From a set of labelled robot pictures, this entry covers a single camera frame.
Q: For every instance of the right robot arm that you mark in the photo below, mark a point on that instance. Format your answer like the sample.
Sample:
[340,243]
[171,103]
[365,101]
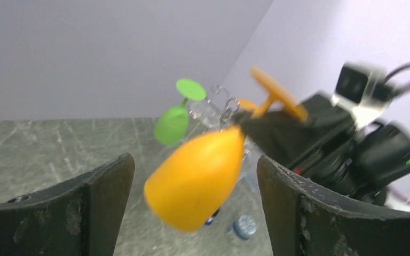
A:
[369,167]

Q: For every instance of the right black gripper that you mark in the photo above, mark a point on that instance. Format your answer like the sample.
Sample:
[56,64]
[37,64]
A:
[301,146]

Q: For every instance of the green plastic wine glass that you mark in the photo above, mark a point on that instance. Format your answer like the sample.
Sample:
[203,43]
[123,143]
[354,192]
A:
[173,123]

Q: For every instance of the clear wine glass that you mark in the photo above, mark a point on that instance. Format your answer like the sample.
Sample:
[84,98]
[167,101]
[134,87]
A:
[204,113]

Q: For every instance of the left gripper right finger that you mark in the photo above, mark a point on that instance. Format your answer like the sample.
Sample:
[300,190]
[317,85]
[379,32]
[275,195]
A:
[304,218]

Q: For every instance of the chrome wine glass rack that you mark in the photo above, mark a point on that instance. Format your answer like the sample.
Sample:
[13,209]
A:
[226,105]

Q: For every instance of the orange plastic goblet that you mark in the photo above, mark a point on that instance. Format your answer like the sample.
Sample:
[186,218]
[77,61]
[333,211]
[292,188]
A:
[247,105]
[199,176]

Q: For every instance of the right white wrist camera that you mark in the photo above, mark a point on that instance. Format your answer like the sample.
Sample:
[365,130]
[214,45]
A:
[362,91]

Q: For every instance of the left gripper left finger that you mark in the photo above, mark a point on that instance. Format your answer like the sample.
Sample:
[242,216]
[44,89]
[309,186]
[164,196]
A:
[79,216]

